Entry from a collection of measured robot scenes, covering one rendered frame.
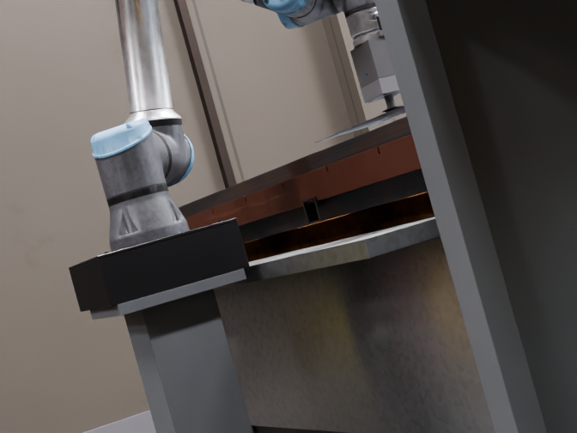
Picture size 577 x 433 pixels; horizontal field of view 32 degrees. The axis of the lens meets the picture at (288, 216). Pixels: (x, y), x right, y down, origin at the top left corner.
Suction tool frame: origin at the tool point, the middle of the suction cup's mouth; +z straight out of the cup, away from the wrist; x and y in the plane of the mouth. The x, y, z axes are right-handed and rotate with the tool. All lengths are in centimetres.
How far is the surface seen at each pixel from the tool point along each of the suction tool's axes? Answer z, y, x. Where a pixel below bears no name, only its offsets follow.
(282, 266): 20.4, -0.3, 29.3
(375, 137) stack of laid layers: 2.3, 0.5, 4.6
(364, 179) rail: 9.3, 0.5, 9.1
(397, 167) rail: 9.1, -10.0, 7.3
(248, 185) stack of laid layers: 2, 53, 14
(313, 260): 20.5, -11.3, 27.4
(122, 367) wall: 53, 287, 17
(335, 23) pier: -78, 285, -128
